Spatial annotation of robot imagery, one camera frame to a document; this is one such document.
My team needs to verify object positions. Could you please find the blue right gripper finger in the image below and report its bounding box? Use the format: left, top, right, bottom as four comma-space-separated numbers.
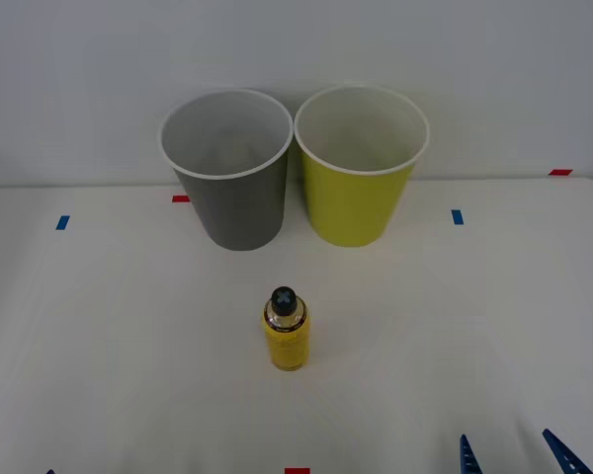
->
542, 428, 593, 474
458, 434, 481, 474

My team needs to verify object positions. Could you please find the yellow bottle with black cap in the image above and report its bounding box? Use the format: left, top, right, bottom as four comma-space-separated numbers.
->
262, 285, 311, 373

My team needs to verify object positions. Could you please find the yellow-green plastic waste bin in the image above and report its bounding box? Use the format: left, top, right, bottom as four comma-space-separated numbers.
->
294, 84, 431, 249

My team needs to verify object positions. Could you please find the grey plastic waste bin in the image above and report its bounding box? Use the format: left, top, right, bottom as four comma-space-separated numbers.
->
157, 87, 296, 253

